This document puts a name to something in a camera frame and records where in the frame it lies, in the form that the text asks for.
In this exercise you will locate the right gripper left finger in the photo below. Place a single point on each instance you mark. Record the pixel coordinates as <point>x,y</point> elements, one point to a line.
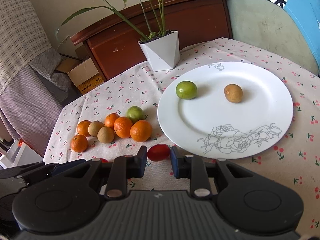
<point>124,168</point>

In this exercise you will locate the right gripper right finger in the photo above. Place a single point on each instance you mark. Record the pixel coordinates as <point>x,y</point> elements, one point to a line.
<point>192,168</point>

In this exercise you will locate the red cherry tomato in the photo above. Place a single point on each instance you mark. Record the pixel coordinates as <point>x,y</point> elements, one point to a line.
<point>103,160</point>
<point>158,152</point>

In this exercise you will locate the tan round fruit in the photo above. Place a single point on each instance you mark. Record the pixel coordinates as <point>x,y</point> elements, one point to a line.
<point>94,127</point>
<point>105,135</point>

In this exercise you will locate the orange tangerine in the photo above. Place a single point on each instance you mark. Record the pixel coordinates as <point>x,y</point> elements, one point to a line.
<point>79,143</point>
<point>110,119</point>
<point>82,128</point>
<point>122,126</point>
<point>141,131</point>

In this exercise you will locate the light green oval fruit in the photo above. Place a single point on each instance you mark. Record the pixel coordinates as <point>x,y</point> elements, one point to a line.
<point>135,113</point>

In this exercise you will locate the dark green round fruit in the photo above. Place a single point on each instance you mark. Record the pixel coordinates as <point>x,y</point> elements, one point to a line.
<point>186,90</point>

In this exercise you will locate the white ceramic plate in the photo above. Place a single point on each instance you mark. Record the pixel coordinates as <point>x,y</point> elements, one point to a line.
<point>210,126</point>

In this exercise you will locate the checkered curtain cloth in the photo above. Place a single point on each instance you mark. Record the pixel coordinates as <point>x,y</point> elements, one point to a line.
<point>33,92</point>

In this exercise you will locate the open cardboard box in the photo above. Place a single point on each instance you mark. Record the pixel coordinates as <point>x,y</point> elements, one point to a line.
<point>84,75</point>

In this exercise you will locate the cherry print tablecloth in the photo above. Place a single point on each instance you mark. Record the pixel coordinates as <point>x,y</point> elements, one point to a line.
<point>293,161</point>

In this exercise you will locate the white geometric plant pot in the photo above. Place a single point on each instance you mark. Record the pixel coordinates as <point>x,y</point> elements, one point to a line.
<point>162,53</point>

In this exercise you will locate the green sofa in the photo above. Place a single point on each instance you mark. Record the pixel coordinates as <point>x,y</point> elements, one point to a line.
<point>265,25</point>

